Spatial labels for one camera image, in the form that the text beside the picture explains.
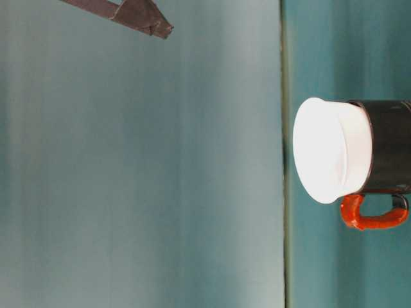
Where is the white paper cup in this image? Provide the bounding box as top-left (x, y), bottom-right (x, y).
top-left (292, 97), bottom-right (374, 205)

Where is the black cup holder red handle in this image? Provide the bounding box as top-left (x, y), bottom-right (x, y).
top-left (340, 99), bottom-right (411, 231)

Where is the blue-green backdrop cloth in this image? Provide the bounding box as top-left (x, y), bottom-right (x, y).
top-left (0, 0), bottom-right (286, 308)

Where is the blue-green table cloth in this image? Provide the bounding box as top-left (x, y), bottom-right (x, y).
top-left (281, 0), bottom-right (411, 308)

